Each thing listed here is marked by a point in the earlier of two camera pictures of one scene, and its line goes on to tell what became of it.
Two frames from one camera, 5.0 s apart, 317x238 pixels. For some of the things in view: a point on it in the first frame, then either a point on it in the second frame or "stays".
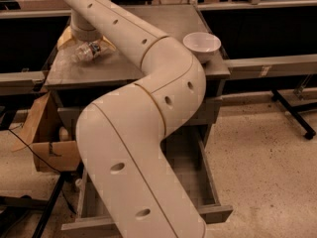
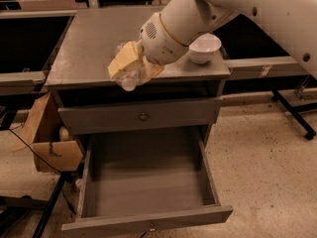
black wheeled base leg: [293, 111] stays
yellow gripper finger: [108, 42] -> [149, 70]
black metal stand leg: [49, 204] stays
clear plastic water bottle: [89, 51] -> [129, 77]
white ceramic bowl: [203, 45] stays
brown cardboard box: [42, 130] stays
